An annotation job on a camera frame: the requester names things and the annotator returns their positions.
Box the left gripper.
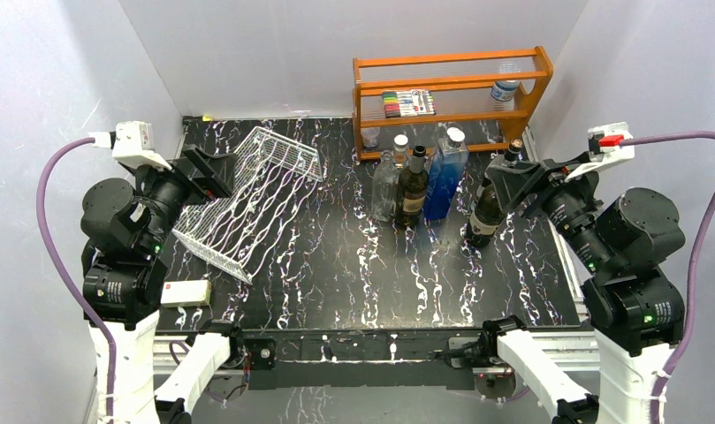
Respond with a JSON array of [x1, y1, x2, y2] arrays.
[[130, 144, 237, 253]]

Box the blue square bottle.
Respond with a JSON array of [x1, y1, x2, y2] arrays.
[[423, 127, 468, 221]]

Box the dark green wine bottle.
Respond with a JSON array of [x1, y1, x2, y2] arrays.
[[395, 145, 429, 227]]

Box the clear glass bottle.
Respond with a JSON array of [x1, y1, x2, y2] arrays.
[[371, 150, 399, 222]]

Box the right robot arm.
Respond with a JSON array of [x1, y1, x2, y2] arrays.
[[435, 160, 686, 423]]

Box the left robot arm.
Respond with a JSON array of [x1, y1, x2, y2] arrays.
[[80, 145, 247, 423]]

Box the dark wine bottle right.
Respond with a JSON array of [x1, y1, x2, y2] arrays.
[[465, 139, 523, 249]]

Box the clear round white-capped bottle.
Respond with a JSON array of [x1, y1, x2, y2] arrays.
[[393, 134, 408, 170]]

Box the white power strip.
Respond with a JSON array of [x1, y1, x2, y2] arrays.
[[160, 279, 212, 307]]

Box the marker pen set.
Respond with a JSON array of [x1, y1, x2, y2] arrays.
[[381, 89, 437, 118]]

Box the orange wooden shelf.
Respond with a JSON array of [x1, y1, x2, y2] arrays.
[[353, 46, 554, 161]]

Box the small glass jar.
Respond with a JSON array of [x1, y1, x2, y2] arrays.
[[360, 127, 380, 150]]

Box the white wire wine rack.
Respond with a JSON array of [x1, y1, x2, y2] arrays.
[[173, 126, 323, 284]]

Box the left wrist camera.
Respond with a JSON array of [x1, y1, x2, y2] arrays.
[[87, 121, 171, 170]]

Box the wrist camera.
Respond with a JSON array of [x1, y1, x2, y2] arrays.
[[87, 121, 171, 170], [565, 122, 635, 182]]

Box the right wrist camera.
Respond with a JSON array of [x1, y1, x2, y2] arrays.
[[565, 122, 635, 182]]

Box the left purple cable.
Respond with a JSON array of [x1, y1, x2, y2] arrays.
[[35, 136, 118, 424]]

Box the purple cable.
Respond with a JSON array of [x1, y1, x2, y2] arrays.
[[35, 136, 118, 424], [620, 131, 715, 424]]

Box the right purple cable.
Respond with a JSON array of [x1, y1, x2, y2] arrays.
[[620, 131, 715, 424]]

